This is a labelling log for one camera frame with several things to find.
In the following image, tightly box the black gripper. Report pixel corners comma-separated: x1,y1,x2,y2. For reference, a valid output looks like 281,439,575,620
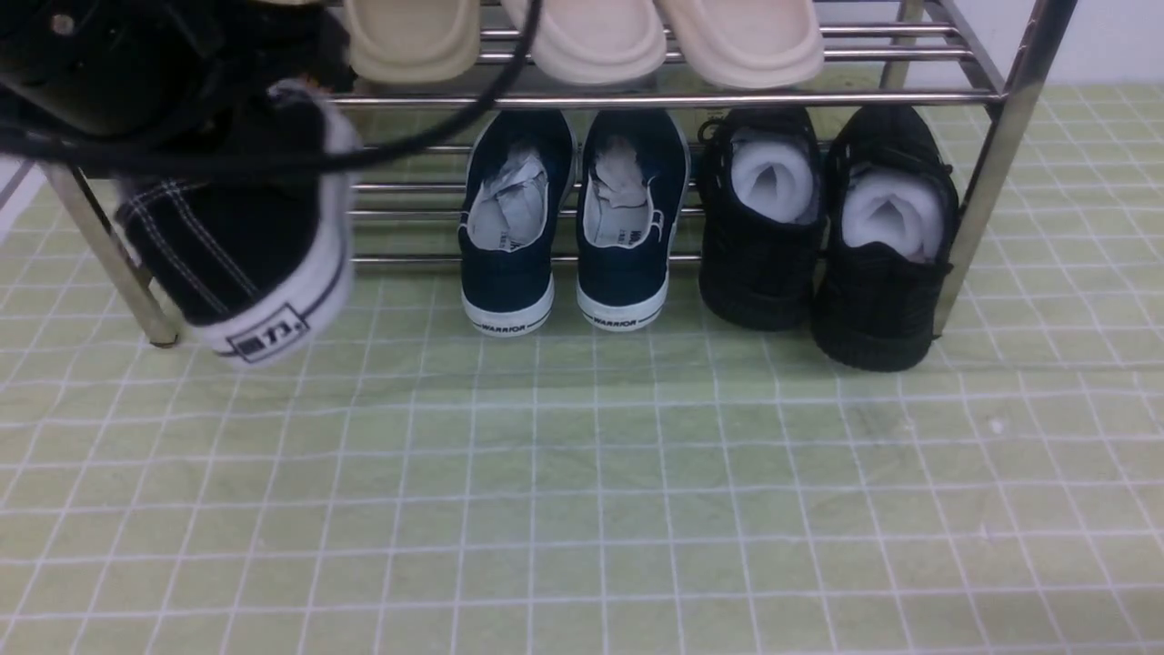
3,1,354,175

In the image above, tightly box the black canvas sneaker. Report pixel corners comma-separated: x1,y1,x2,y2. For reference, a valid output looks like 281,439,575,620
115,80,363,366

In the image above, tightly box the metal shoe rack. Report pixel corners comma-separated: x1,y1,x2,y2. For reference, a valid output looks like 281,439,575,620
37,1,1078,348

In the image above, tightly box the navy sneaker left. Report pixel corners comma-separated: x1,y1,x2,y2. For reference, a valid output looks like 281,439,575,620
457,109,577,339

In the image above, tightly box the navy sneaker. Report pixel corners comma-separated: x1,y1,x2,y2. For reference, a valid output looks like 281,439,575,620
577,108,691,332
457,109,577,339

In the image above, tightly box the cream slipper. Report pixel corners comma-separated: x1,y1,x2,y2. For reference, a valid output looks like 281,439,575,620
656,1,826,90
528,1,667,86

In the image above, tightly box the navy sneaker right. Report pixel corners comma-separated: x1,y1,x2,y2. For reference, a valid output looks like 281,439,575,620
577,108,691,332

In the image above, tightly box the cream slipper far right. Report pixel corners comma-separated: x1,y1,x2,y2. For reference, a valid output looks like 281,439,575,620
656,1,826,90

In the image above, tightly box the black knit shoe left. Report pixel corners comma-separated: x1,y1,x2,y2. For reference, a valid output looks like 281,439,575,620
696,106,828,332

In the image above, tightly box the black knit shoe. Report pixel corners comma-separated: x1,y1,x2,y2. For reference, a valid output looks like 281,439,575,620
696,106,828,332
810,106,959,372

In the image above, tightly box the black knit shoe right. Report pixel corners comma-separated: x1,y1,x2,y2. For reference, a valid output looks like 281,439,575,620
810,106,959,372

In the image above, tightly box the black cable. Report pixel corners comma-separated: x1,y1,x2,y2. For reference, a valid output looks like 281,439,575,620
0,0,545,178

